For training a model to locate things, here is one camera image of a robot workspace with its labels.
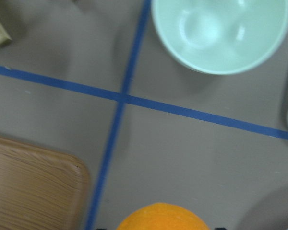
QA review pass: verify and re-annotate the orange fruit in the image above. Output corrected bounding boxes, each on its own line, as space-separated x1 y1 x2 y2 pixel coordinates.
117 203 209 230

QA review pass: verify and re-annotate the brown wooden cutting board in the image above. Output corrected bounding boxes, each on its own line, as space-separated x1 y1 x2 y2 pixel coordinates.
0 137 90 230

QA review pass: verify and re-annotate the mint green bowl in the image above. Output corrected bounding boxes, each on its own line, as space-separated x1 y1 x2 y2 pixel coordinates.
151 0 288 75

